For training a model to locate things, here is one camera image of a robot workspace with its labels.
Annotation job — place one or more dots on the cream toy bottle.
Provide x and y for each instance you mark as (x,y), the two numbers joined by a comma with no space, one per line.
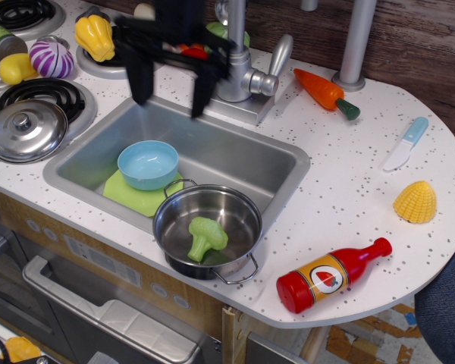
(144,11)

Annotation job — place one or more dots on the purple striped toy onion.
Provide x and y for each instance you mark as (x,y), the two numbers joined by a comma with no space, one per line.
(51,59)

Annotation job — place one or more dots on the green label toy can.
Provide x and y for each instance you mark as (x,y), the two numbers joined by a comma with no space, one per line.
(10,44)

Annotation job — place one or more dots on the stove burner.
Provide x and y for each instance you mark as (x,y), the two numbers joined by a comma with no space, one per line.
(113,69)
(76,101)
(31,20)

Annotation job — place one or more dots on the toy oven door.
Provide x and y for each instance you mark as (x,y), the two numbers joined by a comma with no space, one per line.
(98,317)

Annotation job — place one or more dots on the green toy broccoli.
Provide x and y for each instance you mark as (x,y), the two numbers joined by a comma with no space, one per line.
(207,234)

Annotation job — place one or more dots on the red ketchup bottle toy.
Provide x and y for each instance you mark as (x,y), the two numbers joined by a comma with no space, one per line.
(302,288)

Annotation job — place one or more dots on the yellow toy bell pepper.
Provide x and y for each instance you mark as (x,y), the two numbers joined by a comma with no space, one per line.
(94,34)

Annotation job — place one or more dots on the yellow toy lemon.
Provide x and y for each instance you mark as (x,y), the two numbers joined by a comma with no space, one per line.
(16,68)

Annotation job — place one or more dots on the yellow toy on floor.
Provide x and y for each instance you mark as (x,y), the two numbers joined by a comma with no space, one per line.
(20,349)

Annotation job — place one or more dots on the front left stove burner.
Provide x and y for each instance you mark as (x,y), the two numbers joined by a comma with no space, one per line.
(76,101)

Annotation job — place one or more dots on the steel pot lid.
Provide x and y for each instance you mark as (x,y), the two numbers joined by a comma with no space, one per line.
(30,130)

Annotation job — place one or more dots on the green toy cabbage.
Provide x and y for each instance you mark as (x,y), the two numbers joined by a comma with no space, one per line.
(221,30)

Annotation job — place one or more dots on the rear right stove burner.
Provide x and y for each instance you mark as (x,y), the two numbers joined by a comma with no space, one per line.
(113,69)

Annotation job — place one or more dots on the blue white toy knife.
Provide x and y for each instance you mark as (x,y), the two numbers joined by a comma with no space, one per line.
(402,151)

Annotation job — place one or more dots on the blue plastic bowl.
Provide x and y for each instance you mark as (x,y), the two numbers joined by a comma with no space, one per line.
(148,164)

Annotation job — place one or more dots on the orange toy carrot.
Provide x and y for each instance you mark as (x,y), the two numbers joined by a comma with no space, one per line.
(326,93)

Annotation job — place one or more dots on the small steel pot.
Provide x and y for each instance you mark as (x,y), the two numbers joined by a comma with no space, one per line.
(238,216)

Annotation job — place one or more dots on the yellow toy corn piece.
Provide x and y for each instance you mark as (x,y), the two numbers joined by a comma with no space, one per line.
(417,203)

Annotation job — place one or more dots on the silver toy faucet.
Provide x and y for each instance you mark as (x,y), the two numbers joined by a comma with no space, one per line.
(248,94)

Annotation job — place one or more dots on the blue fabric chair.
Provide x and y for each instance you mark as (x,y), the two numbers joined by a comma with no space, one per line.
(435,313)

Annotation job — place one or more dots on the red white toy slice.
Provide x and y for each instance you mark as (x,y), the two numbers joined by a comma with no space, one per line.
(196,51)

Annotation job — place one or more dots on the green plastic plate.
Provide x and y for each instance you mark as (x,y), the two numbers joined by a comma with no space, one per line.
(145,202)

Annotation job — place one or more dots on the steel sink basin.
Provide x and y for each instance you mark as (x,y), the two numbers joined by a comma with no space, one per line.
(210,151)

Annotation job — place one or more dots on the rear left stove burner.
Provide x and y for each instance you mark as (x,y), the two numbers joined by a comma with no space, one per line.
(31,20)

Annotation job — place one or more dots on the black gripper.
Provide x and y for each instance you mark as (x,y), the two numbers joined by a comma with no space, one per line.
(142,43)

